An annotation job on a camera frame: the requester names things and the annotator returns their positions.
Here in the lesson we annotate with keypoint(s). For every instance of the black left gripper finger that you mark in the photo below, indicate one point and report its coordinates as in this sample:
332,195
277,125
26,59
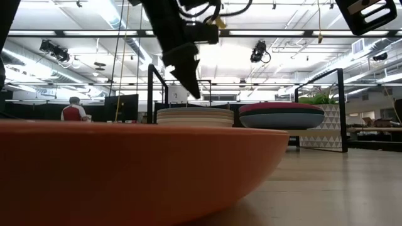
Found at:
188,78

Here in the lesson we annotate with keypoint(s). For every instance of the cream plastic plate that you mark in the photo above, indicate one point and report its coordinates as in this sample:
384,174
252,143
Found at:
194,124
194,117
194,109
194,113

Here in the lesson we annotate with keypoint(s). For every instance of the pink plastic plate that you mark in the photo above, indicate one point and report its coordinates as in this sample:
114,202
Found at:
279,106

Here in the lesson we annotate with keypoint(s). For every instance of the dark green plastic plate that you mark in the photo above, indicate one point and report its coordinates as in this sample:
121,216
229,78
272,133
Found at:
282,112

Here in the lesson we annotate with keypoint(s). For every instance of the black metal plate shelf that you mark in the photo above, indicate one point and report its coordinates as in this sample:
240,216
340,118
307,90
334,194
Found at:
340,110

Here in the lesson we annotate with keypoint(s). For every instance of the green plant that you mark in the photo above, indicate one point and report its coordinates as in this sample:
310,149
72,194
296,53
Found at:
317,99

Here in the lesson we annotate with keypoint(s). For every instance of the cardboard box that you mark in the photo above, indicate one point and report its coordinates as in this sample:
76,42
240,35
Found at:
380,122

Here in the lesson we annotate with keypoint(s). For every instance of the large orange bowl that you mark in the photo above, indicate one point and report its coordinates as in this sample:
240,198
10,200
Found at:
125,172

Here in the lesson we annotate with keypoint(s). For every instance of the wooden background table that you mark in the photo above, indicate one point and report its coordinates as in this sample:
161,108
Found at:
377,129

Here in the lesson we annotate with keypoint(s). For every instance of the triangle patterned planter box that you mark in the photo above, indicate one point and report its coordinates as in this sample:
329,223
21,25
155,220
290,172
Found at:
331,125

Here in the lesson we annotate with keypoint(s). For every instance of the person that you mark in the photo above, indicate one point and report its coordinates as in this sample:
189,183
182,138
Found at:
73,113

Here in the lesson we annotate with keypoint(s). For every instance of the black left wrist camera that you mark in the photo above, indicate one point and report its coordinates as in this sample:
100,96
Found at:
202,33

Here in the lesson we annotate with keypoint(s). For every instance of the black ceiling camera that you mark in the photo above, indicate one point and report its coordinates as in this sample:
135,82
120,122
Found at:
380,56
259,51
55,50

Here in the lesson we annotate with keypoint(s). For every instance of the black overhead frame bar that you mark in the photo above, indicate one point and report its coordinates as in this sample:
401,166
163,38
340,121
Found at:
94,34

